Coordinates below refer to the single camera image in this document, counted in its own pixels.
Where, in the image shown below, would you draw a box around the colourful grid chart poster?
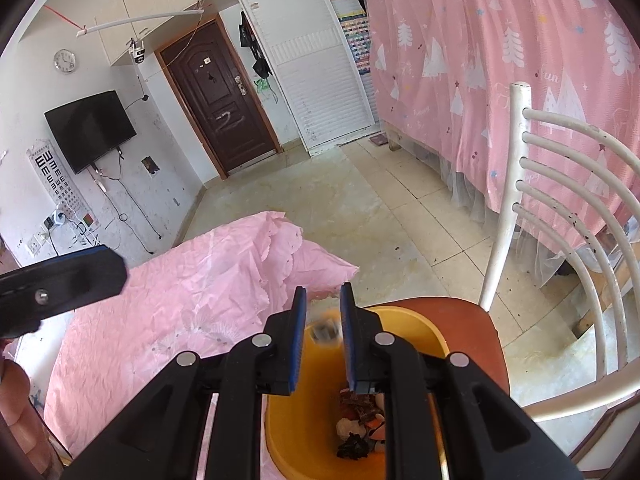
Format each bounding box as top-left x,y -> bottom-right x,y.
340,15 -> 373,77

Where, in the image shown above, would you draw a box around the white hanging rod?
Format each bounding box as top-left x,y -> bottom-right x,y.
76,7 -> 206,37

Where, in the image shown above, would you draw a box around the eye chart poster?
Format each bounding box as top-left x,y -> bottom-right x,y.
27,142 -> 96,233

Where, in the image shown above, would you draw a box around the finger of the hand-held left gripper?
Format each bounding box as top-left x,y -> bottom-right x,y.
0,246 -> 127,342

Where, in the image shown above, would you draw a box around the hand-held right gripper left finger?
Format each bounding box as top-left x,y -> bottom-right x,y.
62,286 -> 308,480

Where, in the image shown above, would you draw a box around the black wall television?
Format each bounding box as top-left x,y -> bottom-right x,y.
44,90 -> 138,175

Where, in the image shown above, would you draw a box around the yellow plastic bin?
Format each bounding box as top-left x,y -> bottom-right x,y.
264,306 -> 448,480

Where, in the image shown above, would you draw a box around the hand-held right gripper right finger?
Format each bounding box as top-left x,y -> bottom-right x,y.
340,282 -> 583,480

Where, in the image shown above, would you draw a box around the white louvered wardrobe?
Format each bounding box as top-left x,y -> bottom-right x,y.
235,0 -> 381,157

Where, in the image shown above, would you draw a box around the white metal chair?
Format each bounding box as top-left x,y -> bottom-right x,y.
360,82 -> 640,461

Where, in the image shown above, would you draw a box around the hanging black bags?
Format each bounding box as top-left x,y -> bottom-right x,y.
239,10 -> 271,78

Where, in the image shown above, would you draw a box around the dark brown door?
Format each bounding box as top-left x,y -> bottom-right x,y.
155,17 -> 283,179

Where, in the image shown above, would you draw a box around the black hanging cable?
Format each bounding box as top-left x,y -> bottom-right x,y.
92,150 -> 161,253

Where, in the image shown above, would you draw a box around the grey blurred item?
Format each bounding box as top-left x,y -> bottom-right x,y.
305,310 -> 346,345

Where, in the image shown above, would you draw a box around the brown snack packet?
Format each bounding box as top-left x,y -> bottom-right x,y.
342,391 -> 383,421

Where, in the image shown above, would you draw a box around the pink tree print bed curtain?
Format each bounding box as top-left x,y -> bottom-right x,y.
362,0 -> 640,251

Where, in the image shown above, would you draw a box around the black plastic bag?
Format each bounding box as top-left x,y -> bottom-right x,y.
337,434 -> 375,461

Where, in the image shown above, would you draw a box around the person's left forearm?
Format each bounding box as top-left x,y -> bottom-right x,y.
0,342 -> 63,476

